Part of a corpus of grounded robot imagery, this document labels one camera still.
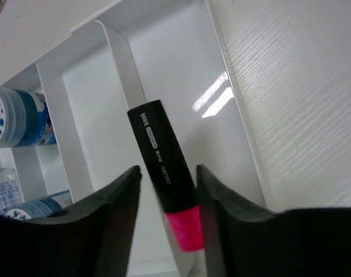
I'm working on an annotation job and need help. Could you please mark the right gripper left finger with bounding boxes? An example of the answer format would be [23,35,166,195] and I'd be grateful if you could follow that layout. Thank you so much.
[0,166,141,276]

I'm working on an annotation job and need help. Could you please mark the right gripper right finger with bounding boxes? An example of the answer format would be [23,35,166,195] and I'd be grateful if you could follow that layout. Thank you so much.
[196,164,351,276]

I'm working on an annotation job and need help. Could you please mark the pink highlighter marker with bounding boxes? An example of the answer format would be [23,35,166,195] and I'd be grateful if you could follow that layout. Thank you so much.
[127,100,204,252]

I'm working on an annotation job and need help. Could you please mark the white organizer tray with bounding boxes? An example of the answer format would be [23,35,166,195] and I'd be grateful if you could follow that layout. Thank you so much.
[0,0,273,277]

